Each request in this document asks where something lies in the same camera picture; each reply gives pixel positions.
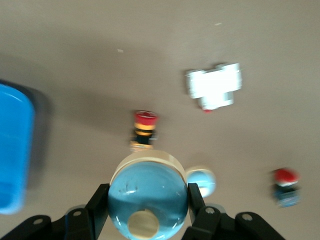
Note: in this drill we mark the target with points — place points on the light blue desk bell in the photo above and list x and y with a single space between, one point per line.
202 182
147 185

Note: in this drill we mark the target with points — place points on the red mushroom push button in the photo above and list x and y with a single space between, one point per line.
285 175

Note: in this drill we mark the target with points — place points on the red yellow emergency stop button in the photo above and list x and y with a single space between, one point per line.
145 125

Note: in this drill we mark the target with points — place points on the blue plastic tray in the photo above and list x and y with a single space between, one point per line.
12 150

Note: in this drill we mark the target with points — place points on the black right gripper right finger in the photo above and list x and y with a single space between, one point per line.
215 225

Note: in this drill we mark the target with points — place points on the white circuit breaker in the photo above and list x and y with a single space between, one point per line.
215 85

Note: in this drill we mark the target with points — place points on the brown table cover mat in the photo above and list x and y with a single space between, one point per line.
75 62

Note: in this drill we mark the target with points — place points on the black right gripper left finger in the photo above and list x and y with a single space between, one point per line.
82 222

